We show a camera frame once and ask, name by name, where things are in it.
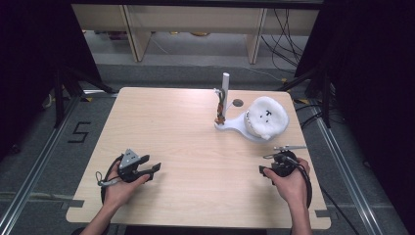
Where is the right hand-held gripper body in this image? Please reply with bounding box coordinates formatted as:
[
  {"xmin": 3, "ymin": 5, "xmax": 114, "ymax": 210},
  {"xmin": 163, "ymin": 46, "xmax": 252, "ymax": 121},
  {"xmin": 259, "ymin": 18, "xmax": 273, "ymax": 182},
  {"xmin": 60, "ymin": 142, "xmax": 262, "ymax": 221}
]
[{"xmin": 271, "ymin": 144, "xmax": 308, "ymax": 179}]

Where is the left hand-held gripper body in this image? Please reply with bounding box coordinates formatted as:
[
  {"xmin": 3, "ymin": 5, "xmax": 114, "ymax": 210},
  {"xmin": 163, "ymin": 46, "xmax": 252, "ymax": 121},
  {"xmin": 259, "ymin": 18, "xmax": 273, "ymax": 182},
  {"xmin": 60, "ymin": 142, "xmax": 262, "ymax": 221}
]
[{"xmin": 116, "ymin": 148, "xmax": 145, "ymax": 184}]

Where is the white fluffy plush toy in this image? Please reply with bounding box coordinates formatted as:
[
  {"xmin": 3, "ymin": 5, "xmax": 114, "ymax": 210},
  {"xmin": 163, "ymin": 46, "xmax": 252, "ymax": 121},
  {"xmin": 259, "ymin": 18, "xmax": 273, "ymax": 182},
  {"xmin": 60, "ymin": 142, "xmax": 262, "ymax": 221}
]
[{"xmin": 249, "ymin": 95, "xmax": 291, "ymax": 142}]

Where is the white hanger stand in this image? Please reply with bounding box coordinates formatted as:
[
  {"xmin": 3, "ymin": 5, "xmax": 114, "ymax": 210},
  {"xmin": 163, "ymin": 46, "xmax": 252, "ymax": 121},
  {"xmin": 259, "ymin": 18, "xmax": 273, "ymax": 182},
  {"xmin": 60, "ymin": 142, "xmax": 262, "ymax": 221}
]
[{"xmin": 213, "ymin": 71, "xmax": 279, "ymax": 144}]

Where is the red green cord keychain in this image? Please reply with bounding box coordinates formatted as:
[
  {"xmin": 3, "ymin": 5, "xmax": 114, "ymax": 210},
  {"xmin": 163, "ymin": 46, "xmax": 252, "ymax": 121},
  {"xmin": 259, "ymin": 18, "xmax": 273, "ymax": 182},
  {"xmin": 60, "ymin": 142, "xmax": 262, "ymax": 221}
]
[{"xmin": 213, "ymin": 87, "xmax": 229, "ymax": 126}]

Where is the person's right hand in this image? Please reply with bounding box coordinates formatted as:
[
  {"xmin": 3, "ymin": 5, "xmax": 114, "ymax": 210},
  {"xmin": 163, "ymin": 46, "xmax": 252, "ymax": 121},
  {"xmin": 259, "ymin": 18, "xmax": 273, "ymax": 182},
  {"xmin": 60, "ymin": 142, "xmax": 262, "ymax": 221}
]
[{"xmin": 262, "ymin": 158, "xmax": 311, "ymax": 211}]

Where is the person's left hand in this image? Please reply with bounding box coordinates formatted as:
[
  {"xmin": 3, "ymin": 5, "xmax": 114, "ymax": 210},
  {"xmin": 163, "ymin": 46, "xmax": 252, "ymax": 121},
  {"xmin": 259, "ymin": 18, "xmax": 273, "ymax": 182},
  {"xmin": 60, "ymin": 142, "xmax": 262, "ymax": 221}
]
[{"xmin": 102, "ymin": 168, "xmax": 152, "ymax": 211}]

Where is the black metal stand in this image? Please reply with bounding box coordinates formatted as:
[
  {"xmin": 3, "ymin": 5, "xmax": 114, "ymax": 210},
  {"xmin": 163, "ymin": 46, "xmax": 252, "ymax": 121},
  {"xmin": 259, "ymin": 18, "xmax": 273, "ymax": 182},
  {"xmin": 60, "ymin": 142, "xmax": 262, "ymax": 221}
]
[
  {"xmin": 277, "ymin": 68, "xmax": 333, "ymax": 129},
  {"xmin": 53, "ymin": 65, "xmax": 115, "ymax": 129}
]

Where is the dark curtain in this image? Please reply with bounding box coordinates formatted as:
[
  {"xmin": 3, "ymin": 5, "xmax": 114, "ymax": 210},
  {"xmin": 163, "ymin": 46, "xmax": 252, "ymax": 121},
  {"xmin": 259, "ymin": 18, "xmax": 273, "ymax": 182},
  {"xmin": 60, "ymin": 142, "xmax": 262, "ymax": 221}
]
[
  {"xmin": 294, "ymin": 0, "xmax": 415, "ymax": 229},
  {"xmin": 0, "ymin": 0, "xmax": 103, "ymax": 161}
]

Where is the beige wooden bench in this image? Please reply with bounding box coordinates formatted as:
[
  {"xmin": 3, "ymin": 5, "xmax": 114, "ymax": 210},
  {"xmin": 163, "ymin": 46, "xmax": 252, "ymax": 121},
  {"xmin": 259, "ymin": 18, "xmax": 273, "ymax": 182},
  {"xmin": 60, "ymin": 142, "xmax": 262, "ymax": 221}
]
[{"xmin": 70, "ymin": 3, "xmax": 321, "ymax": 65}]

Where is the right hand-held gripper cable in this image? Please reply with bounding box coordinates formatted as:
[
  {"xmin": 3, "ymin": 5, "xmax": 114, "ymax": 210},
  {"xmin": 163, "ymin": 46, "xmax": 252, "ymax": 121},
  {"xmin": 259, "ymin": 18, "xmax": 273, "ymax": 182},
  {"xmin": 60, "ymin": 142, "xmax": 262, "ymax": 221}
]
[{"xmin": 262, "ymin": 151, "xmax": 313, "ymax": 211}]

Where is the hand-held gripper cable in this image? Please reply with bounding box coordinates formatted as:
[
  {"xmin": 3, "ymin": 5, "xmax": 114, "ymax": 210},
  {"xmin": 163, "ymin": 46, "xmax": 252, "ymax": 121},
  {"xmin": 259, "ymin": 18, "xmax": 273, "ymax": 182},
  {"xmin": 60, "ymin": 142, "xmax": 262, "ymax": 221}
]
[
  {"xmin": 262, "ymin": 151, "xmax": 313, "ymax": 211},
  {"xmin": 94, "ymin": 154, "xmax": 124, "ymax": 206}
]

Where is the left hand-held gripper cable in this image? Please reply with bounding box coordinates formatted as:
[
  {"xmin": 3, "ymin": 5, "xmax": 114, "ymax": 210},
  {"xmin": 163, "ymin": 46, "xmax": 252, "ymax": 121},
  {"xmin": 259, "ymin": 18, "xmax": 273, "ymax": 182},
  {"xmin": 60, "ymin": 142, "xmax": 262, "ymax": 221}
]
[{"xmin": 94, "ymin": 154, "xmax": 124, "ymax": 206}]

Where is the aluminium floor rail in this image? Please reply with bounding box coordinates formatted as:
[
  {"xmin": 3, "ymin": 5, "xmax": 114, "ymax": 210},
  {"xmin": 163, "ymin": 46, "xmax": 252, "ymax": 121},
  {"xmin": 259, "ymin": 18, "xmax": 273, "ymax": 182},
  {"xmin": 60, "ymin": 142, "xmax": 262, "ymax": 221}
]
[
  {"xmin": 0, "ymin": 94, "xmax": 82, "ymax": 235},
  {"xmin": 307, "ymin": 101, "xmax": 386, "ymax": 235}
]

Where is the black floor cable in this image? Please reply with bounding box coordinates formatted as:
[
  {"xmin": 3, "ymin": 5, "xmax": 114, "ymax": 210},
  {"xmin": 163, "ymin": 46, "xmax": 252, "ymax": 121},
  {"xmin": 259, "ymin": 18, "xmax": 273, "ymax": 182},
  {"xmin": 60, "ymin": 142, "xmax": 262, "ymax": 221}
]
[{"xmin": 317, "ymin": 182, "xmax": 361, "ymax": 235}]

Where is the bundle of black cables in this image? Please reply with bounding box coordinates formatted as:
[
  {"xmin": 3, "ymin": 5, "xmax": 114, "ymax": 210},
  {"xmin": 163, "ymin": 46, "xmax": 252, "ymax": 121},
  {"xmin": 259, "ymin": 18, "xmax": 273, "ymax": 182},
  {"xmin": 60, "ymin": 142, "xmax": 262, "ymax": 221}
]
[{"xmin": 259, "ymin": 8, "xmax": 309, "ymax": 74}]

